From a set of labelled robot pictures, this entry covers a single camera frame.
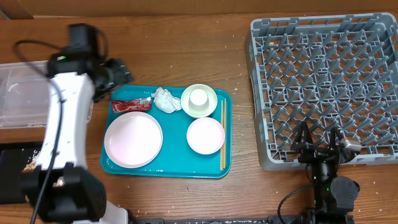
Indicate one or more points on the food scraps pile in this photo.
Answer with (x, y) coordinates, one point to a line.
(32, 161)

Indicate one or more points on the red snack wrapper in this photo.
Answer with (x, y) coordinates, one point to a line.
(124, 106)

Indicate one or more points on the white saucer bowl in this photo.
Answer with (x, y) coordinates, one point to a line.
(199, 113)

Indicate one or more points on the black waste tray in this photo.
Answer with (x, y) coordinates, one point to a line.
(14, 158)

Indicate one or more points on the white tissue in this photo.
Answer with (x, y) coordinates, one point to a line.
(165, 101)

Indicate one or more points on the wooden chopstick left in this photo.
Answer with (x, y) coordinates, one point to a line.
(222, 146)

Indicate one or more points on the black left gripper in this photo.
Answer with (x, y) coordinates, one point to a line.
(122, 74)

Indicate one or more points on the grey dishwasher rack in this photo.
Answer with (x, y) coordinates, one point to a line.
(331, 72)

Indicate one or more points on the wooden chopstick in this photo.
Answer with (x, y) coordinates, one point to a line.
(222, 146)
(224, 127)

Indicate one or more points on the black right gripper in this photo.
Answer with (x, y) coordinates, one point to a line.
(313, 152)

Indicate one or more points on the teal plastic tray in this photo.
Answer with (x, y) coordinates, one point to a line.
(176, 158)

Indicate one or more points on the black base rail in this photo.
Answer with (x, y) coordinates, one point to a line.
(274, 219)

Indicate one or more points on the large white plate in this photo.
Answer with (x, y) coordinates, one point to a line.
(133, 139)

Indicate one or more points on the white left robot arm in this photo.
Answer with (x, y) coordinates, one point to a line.
(60, 188)

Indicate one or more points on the white cup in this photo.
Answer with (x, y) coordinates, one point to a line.
(198, 99)

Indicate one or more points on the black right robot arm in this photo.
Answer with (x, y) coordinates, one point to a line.
(334, 195)

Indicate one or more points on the clear plastic storage bin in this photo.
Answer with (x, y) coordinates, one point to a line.
(26, 97)

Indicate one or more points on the wooden chopstick right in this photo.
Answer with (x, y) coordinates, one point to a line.
(224, 127)

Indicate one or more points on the small white plate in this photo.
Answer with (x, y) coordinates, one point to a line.
(205, 136)

